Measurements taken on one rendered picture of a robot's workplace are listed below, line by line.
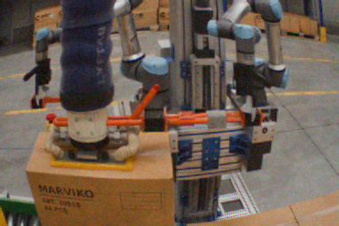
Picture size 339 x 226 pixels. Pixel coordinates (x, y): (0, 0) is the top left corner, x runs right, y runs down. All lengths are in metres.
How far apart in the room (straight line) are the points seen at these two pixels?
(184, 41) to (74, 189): 1.06
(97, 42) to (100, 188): 0.51
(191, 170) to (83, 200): 0.85
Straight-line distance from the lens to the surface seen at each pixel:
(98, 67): 1.64
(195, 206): 2.68
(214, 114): 1.77
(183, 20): 2.38
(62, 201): 1.76
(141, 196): 1.69
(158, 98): 2.25
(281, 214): 2.35
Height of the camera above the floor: 1.88
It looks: 22 degrees down
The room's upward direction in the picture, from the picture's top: 1 degrees counter-clockwise
